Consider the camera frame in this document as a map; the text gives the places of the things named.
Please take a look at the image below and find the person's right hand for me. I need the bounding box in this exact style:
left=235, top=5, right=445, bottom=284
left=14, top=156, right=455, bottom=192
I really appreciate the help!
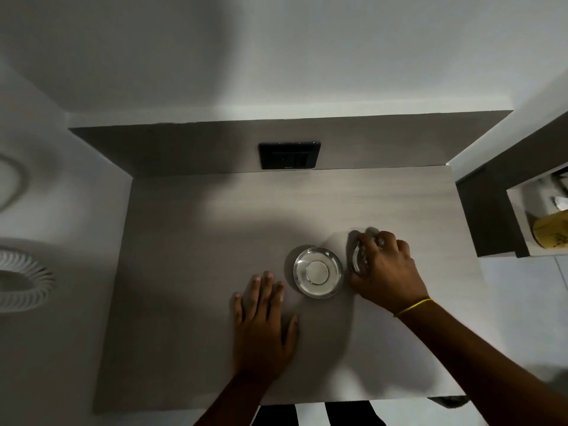
left=348, top=231, right=431, bottom=315

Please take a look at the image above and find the person's left hand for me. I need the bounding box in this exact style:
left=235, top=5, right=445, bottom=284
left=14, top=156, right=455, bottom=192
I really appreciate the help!
left=230, top=271, right=299, bottom=387

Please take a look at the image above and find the steel drinking glass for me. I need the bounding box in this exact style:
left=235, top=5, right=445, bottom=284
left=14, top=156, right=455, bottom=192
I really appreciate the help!
left=349, top=227, right=380, bottom=276

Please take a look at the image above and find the person's left forearm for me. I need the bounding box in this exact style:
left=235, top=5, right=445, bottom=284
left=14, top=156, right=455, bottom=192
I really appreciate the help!
left=193, top=375, right=273, bottom=426

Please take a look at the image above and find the person's right forearm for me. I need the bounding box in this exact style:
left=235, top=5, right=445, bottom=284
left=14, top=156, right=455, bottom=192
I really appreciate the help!
left=396, top=301, right=568, bottom=426

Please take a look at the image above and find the round steel bowl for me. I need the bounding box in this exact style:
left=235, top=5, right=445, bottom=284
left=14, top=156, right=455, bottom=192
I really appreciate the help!
left=292, top=246, right=345, bottom=300

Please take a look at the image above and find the yellow thread wristband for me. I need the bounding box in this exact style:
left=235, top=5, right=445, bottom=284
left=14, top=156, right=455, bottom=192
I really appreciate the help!
left=393, top=298, right=434, bottom=318

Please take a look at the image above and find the black white striped clothing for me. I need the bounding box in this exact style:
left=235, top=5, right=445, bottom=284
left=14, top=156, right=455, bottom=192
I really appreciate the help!
left=251, top=400, right=388, bottom=426

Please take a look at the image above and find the grey wall shelf cabinet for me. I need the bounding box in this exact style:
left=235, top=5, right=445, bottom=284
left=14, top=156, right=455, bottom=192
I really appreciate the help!
left=456, top=112, right=568, bottom=259

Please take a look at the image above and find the black wall switch panel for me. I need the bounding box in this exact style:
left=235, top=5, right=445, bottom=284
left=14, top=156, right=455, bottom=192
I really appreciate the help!
left=258, top=141, right=321, bottom=171

